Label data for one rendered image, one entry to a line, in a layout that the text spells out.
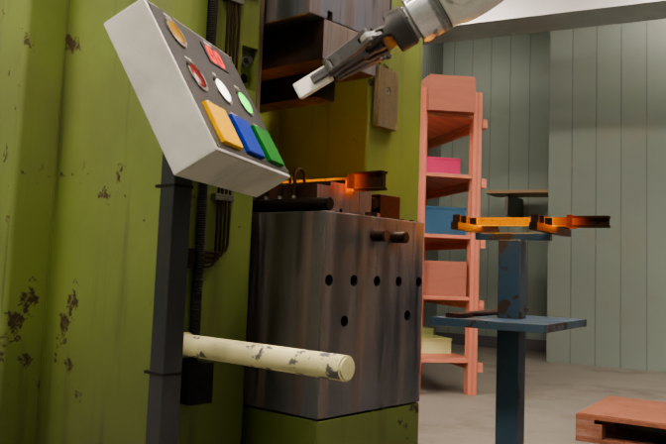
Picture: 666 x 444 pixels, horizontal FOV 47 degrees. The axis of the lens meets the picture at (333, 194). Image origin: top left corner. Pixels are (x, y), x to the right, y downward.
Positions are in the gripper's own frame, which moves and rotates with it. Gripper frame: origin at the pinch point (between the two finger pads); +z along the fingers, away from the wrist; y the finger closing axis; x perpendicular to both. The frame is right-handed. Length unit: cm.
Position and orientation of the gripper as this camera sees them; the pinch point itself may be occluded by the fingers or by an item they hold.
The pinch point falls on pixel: (313, 82)
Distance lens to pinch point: 141.6
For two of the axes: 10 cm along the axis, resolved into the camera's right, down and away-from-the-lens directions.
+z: -8.5, 4.9, 1.9
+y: 2.7, 1.0, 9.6
